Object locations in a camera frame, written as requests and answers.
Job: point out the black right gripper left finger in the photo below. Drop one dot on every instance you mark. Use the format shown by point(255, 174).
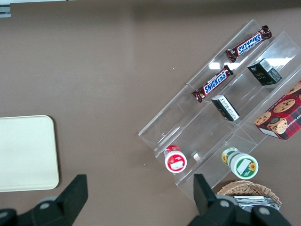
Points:
point(58, 207)

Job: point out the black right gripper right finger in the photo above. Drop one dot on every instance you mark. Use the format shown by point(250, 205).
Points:
point(211, 212)

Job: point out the woven wicker basket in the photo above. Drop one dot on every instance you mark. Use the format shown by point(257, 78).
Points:
point(237, 188)

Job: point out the cream plastic tray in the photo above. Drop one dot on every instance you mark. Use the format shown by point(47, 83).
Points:
point(26, 153)

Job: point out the green sunflower yogurt cup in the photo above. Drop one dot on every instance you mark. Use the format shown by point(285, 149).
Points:
point(241, 163)

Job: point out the red yogurt cup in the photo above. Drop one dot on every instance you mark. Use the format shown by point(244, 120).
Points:
point(175, 160)

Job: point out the clear acrylic display stand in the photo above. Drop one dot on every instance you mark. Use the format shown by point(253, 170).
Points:
point(178, 122)

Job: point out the small black carton box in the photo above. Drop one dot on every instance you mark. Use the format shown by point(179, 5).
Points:
point(264, 73)
point(225, 108)

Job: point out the red tartan cookie box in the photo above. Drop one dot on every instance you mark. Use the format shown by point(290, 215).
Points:
point(282, 115)

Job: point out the Snickers chocolate bar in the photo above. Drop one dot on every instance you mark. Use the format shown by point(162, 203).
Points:
point(249, 43)
point(212, 84)

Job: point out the grey metal frame rail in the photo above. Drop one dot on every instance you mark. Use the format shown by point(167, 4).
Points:
point(4, 10)

